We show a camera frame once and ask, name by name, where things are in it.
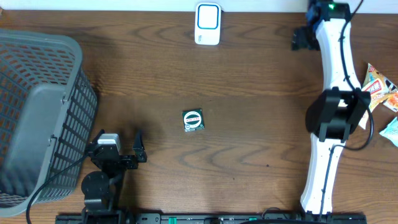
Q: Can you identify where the white barcode scanner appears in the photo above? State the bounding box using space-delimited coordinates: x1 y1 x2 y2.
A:
194 2 221 45

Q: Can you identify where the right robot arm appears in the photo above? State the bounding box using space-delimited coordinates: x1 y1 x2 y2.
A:
292 0 371 217

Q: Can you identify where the black left camera cable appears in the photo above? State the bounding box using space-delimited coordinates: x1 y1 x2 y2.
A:
25 154 90 224

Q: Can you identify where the black right camera cable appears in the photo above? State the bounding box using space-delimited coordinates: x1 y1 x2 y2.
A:
318 0 374 215

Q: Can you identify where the yellow snack bag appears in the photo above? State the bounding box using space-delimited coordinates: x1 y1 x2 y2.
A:
362 63 397 112

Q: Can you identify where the light teal wipes packet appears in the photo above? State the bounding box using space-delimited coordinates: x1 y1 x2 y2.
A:
379 117 398 147

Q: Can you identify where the black camera cable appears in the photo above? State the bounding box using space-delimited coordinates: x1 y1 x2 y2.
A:
25 154 90 224
318 0 374 215

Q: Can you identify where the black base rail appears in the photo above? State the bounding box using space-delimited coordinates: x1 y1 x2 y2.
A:
55 211 368 224

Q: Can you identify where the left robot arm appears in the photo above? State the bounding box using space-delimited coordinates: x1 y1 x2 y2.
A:
81 130 147 223

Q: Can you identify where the small dark green box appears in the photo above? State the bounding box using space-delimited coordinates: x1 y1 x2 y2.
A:
182 109 205 133

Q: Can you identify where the grey plastic shopping basket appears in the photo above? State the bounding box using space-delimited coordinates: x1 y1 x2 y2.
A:
1 29 98 217

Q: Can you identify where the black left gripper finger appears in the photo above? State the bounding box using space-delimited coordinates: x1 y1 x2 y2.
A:
93 129 104 143
132 130 147 162

